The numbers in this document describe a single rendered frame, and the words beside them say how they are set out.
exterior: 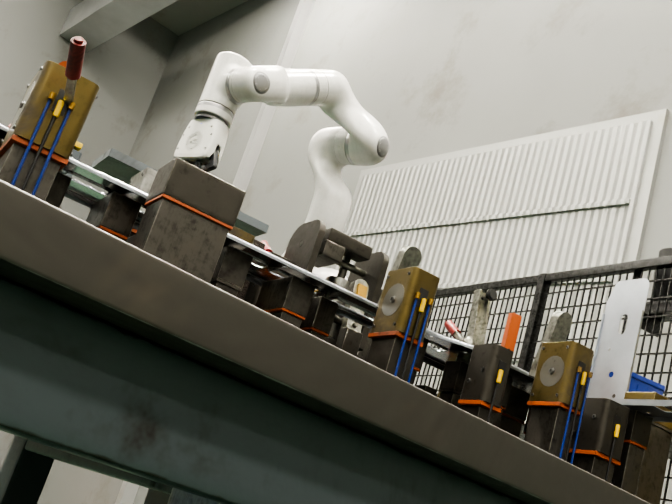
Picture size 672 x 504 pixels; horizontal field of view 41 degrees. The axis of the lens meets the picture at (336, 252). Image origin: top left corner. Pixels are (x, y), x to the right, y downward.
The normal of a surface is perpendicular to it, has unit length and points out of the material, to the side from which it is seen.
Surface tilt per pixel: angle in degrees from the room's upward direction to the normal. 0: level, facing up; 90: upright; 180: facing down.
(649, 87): 90
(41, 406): 90
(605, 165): 90
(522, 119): 90
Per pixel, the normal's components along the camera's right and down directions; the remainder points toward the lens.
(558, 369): -0.81, -0.40
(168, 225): 0.51, -0.13
